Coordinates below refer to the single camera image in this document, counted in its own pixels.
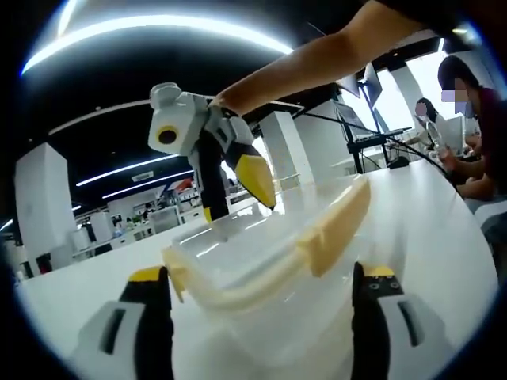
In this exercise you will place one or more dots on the open laptop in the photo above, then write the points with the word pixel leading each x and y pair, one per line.
pixel 356 118

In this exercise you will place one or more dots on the black computer mouse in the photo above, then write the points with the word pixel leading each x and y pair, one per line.
pixel 399 162

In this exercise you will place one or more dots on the long ceiling light strip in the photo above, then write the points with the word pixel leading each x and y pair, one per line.
pixel 158 24

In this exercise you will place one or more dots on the grey white chair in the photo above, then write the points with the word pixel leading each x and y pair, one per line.
pixel 493 221

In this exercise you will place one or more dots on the large dark monitor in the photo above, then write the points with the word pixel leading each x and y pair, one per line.
pixel 370 85

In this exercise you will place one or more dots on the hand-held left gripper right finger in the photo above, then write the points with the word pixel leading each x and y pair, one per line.
pixel 388 340

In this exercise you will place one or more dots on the grey mesh office chair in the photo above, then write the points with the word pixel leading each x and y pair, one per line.
pixel 164 221

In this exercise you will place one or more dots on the clear plastic container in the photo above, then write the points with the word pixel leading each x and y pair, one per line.
pixel 340 229

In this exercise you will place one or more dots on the white cabinet row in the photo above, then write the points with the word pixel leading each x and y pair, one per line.
pixel 130 235

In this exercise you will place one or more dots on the clear plastic storage box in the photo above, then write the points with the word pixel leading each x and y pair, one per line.
pixel 269 348

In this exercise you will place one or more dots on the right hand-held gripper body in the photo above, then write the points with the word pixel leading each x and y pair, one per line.
pixel 178 118

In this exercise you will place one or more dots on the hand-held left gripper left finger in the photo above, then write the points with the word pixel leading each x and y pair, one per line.
pixel 119 340

